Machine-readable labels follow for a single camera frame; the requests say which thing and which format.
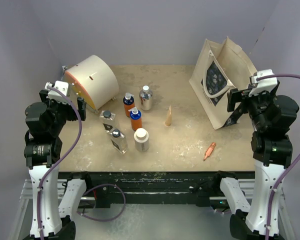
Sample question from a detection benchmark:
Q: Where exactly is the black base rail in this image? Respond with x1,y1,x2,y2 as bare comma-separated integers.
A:
57,170,256,208

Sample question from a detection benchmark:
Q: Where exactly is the clear square bottle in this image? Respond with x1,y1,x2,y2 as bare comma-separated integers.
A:
99,110,120,131
108,128,128,154

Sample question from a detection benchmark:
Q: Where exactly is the clear square bottle front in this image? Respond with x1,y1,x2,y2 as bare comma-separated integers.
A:
108,128,128,154

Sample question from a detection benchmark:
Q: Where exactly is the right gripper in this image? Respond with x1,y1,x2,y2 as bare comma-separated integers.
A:
228,86,277,129

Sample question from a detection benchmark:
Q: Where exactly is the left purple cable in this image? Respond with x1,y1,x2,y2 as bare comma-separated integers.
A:
37,86,127,240

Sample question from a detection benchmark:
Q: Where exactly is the canvas tote bag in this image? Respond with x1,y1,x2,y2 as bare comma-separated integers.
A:
189,37,257,130

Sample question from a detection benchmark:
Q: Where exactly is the dark blue orange pump bottle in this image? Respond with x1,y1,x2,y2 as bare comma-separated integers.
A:
123,92,135,118

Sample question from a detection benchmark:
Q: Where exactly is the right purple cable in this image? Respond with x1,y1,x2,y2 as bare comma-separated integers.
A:
213,72,300,240

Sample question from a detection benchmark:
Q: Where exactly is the orange highlighter pen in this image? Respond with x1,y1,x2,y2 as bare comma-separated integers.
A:
203,142,216,161

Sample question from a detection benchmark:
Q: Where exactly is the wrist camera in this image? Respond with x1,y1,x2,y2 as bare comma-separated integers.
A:
44,80,70,103
248,69,278,97

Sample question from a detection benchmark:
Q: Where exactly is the silver metallic bottle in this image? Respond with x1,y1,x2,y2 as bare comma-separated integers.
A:
139,85,153,111

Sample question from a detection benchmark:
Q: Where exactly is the bright blue orange pump bottle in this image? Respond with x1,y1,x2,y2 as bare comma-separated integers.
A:
128,107,142,131

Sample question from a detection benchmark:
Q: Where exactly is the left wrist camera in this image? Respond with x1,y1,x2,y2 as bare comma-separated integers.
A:
44,80,70,103

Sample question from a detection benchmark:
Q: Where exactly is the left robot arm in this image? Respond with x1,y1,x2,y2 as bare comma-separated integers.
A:
24,87,93,240

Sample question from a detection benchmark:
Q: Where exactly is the wooden cone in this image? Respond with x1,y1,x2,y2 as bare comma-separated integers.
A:
165,105,172,126

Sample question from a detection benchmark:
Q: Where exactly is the purple cable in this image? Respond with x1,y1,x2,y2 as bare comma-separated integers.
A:
213,72,300,240
37,86,127,240

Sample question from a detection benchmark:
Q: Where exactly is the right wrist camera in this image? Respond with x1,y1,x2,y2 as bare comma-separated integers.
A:
248,69,278,97

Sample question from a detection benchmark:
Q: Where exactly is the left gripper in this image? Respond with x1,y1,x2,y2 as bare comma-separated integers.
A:
39,90,86,135

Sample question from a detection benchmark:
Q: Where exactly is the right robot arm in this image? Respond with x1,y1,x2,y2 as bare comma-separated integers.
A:
212,89,299,240

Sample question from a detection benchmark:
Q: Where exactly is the white bottle wooden cap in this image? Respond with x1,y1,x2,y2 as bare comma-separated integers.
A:
134,128,150,152

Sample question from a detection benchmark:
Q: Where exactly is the white cylindrical box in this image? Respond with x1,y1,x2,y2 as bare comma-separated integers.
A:
63,55,119,113

